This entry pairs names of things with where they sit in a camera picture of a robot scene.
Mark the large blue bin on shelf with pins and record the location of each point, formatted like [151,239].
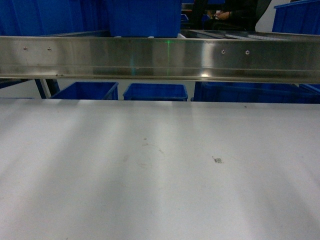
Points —
[144,18]

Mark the blue bin below middle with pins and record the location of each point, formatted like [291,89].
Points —
[156,92]

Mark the blue bin below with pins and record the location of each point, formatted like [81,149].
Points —
[156,92]
[89,91]
[245,92]

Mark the small printed code sticker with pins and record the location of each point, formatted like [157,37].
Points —
[217,160]

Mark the blue bin below left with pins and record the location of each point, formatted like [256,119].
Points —
[89,91]

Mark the blue bin below right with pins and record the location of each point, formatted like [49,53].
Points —
[245,92]

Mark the seated person in black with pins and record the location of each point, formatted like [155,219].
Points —
[237,15]

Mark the blue bin upper left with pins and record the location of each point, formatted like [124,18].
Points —
[52,17]

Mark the blue bin upper right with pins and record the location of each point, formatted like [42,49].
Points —
[299,17]

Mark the stainless steel shelf rail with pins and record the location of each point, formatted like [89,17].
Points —
[194,59]

